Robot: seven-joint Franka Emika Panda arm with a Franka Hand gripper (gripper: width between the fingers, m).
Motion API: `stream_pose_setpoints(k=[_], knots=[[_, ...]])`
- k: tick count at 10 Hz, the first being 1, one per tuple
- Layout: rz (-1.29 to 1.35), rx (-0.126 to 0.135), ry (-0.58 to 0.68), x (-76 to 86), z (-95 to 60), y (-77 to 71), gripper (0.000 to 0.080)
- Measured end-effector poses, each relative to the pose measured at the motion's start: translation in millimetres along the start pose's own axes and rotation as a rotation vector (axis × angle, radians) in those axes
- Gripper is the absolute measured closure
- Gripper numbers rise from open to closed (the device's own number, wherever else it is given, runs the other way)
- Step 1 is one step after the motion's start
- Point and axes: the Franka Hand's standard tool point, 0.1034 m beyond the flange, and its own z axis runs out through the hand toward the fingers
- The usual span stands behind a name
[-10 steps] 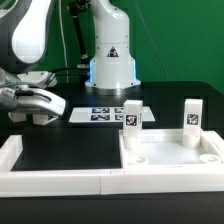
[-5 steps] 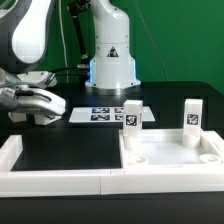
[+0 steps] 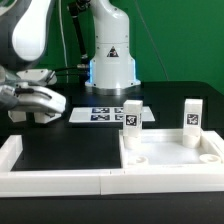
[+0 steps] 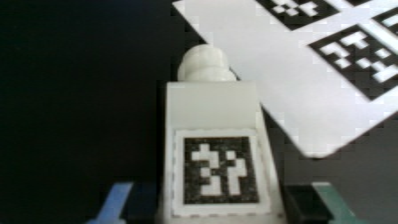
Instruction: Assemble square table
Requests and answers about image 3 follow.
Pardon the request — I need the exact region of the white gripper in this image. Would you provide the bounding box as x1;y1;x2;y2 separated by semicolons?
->
0;68;66;114

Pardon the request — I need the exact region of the white square table top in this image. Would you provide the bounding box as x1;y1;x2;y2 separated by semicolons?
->
119;129;224;169

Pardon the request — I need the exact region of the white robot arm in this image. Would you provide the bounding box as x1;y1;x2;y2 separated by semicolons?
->
0;0;140;114

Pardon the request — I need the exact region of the white fiducial marker sheet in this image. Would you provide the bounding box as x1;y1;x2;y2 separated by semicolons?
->
68;106;156;123

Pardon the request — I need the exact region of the white U-shaped fence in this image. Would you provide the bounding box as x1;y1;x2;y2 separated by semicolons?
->
0;135;224;197

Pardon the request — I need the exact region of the white thin cable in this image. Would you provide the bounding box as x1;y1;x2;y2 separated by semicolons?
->
58;0;70;84

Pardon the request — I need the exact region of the black cable conduit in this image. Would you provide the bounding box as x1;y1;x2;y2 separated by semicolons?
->
33;0;92;84

